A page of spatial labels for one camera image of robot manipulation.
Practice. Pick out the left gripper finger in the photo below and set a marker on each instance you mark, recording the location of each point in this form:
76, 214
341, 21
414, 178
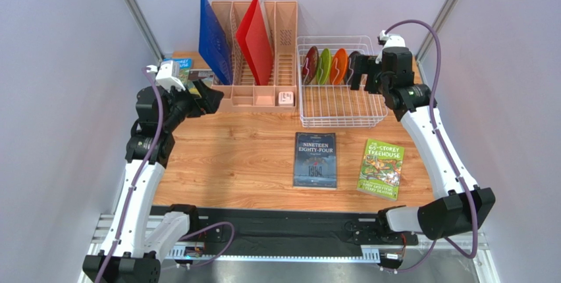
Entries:
210, 99
191, 87

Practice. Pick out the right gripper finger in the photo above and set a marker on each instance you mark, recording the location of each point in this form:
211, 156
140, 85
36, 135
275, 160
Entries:
362, 64
355, 81

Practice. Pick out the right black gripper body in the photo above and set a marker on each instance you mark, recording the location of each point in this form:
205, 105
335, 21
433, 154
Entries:
371, 71

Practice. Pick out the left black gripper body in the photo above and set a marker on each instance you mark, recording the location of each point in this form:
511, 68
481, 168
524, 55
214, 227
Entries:
182, 104

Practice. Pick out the green plate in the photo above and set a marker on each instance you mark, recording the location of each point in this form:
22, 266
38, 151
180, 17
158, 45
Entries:
323, 67

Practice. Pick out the red floral plate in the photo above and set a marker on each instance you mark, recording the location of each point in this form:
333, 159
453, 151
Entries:
309, 67

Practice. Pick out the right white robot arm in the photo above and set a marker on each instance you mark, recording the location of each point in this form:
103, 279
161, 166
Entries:
460, 205

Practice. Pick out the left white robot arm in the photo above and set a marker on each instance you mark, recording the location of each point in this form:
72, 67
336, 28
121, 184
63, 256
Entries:
140, 195

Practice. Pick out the illustrated garden cover book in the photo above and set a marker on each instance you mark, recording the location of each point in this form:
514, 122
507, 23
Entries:
206, 76

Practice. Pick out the orange plate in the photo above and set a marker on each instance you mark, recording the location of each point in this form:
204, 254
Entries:
339, 66

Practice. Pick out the blue Treehouse book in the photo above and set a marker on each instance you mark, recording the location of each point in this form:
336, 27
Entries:
183, 67

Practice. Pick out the pink plastic file organizer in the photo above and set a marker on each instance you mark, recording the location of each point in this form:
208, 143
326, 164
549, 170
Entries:
243, 95

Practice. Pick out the blue plastic folder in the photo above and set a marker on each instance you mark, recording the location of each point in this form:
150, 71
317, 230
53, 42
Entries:
213, 45

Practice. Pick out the red plastic folder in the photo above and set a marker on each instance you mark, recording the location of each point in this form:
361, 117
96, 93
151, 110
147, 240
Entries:
254, 38

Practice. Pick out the green 65-Storey Treehouse book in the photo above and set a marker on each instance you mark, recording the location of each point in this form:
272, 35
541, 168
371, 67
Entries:
381, 169

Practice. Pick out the Nineteen Eighty-Four book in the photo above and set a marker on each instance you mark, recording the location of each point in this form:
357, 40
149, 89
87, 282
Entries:
315, 161

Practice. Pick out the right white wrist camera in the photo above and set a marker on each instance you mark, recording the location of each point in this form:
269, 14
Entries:
386, 40

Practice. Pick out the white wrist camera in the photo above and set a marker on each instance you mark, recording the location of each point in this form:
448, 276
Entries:
166, 75
386, 40

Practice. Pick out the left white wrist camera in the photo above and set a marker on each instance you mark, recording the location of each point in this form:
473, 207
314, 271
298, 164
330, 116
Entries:
166, 75

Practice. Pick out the white wire dish rack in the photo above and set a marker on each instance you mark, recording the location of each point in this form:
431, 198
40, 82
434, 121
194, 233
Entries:
337, 106

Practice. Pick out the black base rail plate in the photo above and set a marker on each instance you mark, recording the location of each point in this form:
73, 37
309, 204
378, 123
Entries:
267, 233

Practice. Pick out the aluminium frame rail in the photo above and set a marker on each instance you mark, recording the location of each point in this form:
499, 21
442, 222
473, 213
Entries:
429, 261

